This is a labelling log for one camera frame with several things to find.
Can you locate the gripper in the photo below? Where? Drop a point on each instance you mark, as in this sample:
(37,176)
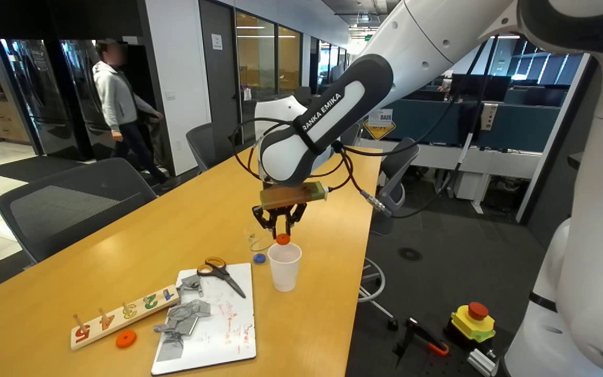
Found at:
(280,208)

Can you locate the orange round block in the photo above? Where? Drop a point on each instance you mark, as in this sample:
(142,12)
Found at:
(126,339)
(283,240)

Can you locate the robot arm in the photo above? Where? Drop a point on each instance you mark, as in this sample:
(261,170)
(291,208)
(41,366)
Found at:
(427,42)

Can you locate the clear plastic cup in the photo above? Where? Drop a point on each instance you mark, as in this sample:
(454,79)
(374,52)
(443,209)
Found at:
(257,238)

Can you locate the white paper cup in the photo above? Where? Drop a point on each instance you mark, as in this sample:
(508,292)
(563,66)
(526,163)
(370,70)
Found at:
(284,269)

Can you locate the dark grey office chair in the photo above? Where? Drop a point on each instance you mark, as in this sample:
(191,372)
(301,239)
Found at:
(207,144)
(71,204)

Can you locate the small grey tape piece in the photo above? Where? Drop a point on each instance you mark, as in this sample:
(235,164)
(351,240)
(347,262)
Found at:
(191,284)

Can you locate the small whiteboard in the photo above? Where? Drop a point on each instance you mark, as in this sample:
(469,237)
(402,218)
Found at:
(228,330)

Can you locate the grey stool chair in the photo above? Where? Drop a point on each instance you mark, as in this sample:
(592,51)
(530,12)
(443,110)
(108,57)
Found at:
(398,167)

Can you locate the yellow diamond sign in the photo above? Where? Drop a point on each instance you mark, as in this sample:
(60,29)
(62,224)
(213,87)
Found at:
(379,127)

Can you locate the crumpled grey tape wad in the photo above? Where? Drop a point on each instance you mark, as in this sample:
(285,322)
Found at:
(183,319)

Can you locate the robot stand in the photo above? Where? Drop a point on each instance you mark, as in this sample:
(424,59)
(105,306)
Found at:
(385,361)

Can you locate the paper door sign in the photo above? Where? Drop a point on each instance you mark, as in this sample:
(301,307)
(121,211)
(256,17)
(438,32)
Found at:
(216,42)

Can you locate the wooden number peg board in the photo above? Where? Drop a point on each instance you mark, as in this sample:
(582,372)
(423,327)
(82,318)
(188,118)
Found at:
(118,320)

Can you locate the person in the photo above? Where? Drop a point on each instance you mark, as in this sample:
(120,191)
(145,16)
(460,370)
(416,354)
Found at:
(115,99)

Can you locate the emergency stop button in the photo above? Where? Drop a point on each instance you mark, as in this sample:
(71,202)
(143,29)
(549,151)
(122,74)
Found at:
(472,324)

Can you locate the row of office desks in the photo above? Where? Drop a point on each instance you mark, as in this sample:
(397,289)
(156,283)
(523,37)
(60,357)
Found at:
(511,131)

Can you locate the dark floor mat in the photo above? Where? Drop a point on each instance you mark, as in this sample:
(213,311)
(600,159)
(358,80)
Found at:
(29,167)

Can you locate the row of black refrigerators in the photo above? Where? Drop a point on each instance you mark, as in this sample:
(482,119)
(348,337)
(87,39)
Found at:
(45,99)

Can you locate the wall switch plate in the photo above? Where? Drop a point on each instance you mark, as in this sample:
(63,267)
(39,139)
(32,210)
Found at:
(170,96)

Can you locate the silver metal bracket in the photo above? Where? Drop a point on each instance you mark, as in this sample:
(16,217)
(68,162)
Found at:
(482,362)

